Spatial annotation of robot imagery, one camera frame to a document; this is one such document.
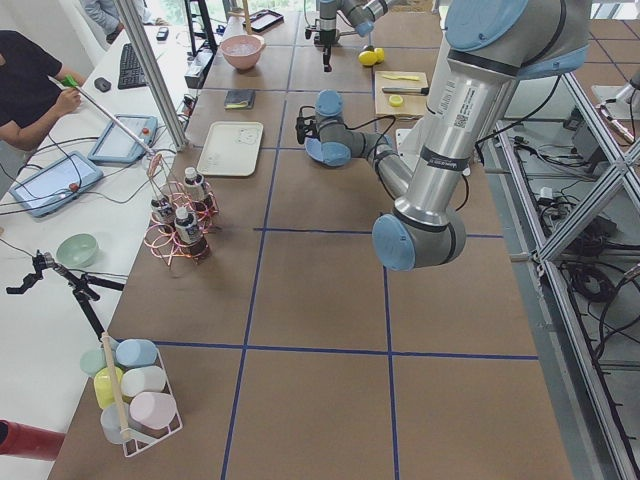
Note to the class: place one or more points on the small yellow lemon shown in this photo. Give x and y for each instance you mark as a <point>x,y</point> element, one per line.
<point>380,54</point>

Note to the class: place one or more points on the red cylinder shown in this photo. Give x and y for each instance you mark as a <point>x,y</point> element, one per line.
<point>26,441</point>

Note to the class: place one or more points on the tea bottle left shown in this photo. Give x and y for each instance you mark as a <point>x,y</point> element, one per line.
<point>190,234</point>

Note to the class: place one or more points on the blue round plate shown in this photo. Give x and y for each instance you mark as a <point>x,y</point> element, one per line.
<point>313,148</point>

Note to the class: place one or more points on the person in black shirt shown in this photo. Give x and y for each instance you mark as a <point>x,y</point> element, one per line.
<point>31,99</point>

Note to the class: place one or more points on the tea bottle middle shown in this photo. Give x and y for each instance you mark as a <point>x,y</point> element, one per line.
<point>163,213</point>

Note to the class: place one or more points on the blue cup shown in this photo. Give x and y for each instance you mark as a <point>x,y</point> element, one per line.
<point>135,353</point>

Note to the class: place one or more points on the lemon half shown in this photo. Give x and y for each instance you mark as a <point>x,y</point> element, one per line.
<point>395,100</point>

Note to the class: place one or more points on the white wire cup rack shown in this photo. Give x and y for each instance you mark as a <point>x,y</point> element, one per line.
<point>117,425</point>

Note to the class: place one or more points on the aluminium frame post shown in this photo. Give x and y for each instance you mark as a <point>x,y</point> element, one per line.
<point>137,35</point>

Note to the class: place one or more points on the yellow plastic knife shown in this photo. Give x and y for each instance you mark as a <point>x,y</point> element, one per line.
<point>401,77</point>

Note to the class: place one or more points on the pink cup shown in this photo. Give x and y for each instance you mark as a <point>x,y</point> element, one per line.
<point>154,410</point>

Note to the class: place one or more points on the white cup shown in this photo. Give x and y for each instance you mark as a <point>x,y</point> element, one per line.
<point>143,379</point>

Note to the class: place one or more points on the cream bear tray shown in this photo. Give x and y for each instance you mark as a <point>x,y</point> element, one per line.
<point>231,149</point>

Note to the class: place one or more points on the pink bowl with ice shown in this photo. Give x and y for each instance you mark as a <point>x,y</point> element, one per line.
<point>243,51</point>

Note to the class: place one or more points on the green small bowl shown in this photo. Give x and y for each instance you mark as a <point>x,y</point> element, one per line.
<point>78,251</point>

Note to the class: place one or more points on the tea bottle right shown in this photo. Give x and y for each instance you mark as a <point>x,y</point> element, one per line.
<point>197,189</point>

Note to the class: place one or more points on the wooden stand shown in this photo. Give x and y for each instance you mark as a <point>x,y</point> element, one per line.
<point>246,13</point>

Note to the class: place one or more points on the copper wire bottle rack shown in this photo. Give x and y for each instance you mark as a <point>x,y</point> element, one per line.
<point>167,246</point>

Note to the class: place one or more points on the long metal stick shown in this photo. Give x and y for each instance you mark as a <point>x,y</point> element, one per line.
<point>70,82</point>

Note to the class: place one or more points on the large yellow lemon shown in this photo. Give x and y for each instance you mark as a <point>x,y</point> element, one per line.
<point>368,58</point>

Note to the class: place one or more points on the grey folded cloth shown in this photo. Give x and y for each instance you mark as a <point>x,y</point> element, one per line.
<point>239,99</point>

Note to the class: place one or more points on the tea bottle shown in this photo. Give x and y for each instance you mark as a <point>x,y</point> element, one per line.
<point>197,189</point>
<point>163,213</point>
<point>190,234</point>

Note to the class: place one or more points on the black keyboard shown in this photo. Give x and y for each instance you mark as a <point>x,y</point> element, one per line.
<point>131,73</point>

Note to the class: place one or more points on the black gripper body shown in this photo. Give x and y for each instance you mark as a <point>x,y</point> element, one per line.
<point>327,38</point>
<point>311,133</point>

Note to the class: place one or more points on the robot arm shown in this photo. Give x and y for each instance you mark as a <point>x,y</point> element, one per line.
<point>360,17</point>
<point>486,44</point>

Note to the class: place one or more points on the blue teach pendant near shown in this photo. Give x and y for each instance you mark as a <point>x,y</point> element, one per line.
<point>56,185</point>

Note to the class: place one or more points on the yellow cup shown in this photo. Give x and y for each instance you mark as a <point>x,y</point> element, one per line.
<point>103,388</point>

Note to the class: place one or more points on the wooden cutting board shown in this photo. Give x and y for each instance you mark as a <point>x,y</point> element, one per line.
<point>414,105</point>

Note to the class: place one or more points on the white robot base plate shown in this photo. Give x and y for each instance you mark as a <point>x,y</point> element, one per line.
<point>409,143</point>

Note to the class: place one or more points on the blue teach pendant far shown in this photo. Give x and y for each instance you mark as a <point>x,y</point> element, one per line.
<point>115,146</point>

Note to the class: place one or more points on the black computer mouse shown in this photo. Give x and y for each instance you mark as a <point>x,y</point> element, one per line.
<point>102,84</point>

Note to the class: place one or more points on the blue teach pendant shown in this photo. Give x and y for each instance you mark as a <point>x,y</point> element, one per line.
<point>56,185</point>
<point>115,146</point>

